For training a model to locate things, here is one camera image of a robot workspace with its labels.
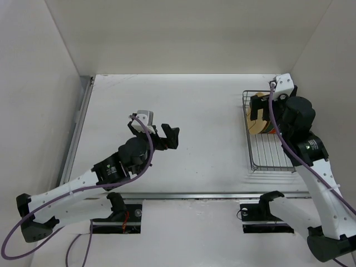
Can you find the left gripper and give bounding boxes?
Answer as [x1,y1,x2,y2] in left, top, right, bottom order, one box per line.
[128,122,178,175]

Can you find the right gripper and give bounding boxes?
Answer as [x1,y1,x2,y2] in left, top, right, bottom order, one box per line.
[250,93,296,140]

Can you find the beige bear plate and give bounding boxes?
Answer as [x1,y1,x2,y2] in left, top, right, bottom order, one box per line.
[247,98,268,135]

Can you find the yellow black patterned plate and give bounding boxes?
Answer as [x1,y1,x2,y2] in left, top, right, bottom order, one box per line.
[261,120,274,134]

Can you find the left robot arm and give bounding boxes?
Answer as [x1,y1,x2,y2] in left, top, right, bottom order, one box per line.
[16,111,180,243]

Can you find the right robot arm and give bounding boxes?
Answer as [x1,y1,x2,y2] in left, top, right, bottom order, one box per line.
[251,82,355,263]

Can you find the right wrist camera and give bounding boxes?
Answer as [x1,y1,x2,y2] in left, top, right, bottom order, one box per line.
[269,73,294,101]

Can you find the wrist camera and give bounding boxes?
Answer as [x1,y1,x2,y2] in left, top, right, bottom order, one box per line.
[128,110,156,134]
[269,73,294,101]

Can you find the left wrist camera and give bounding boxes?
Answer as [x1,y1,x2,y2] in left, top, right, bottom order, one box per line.
[128,110,156,134]

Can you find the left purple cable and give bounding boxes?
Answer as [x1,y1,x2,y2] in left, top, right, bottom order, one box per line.
[0,115,154,267]

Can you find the purple cable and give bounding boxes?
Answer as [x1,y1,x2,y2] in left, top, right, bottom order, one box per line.
[0,115,154,267]
[268,80,356,267]

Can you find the grey wire dish rack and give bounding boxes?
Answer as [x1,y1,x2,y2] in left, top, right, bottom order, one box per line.
[242,90,295,172]

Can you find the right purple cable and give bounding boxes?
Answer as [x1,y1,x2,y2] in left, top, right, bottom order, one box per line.
[268,80,356,267]

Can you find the front metal table rail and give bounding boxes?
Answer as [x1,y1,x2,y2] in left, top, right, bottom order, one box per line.
[116,191,312,200]

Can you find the metal table rail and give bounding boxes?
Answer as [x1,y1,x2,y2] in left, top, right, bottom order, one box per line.
[55,76,95,186]
[116,191,312,200]

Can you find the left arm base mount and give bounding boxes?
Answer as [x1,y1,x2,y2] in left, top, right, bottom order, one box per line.
[93,204,142,234]

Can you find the left metal table rail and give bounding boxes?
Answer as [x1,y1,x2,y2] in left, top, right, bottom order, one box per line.
[55,76,95,186]

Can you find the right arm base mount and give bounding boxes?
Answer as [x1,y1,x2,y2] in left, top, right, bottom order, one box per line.
[236,203,294,234]

